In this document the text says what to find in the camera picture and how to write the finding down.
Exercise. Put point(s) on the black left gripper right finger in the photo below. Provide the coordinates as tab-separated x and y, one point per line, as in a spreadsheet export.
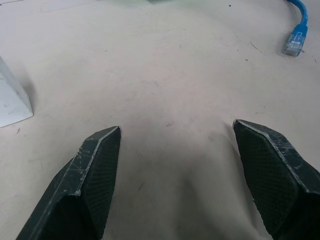
272	180

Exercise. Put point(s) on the white box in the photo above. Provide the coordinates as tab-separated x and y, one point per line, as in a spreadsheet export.
12	100

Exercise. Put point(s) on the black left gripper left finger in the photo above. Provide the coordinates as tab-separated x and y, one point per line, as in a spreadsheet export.
82	190

